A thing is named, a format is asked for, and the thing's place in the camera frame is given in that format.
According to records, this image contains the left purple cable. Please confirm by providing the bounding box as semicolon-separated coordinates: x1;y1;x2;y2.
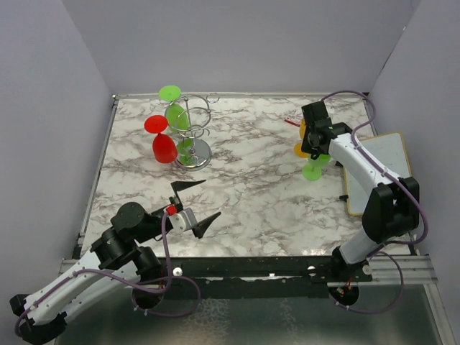
14;211;202;339

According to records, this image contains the orange plastic wine glass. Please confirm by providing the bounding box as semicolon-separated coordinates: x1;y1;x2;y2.
293;119;308;158

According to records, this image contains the red plastic wine glass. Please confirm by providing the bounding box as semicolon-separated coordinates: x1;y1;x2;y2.
144;115;178;164

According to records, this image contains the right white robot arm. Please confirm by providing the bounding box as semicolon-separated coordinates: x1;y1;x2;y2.
301;101;420;281

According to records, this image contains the green wine glass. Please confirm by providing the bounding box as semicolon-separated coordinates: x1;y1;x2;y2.
302;154;331;181
158;85;190;134

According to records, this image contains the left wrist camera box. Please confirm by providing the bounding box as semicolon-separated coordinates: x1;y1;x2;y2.
165;205;198;231

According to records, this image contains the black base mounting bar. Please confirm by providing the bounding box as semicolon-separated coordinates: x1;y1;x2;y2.
171;256;372;299

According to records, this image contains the chrome wine glass rack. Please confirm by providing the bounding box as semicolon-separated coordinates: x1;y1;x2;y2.
173;93;220;172

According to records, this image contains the small whiteboard wooden frame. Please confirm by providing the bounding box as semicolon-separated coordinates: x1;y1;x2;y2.
339;132;420;217

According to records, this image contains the small red white box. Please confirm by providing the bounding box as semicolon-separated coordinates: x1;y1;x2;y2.
285;114;303;127

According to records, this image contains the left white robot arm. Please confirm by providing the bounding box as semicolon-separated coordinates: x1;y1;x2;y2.
9;181;220;344

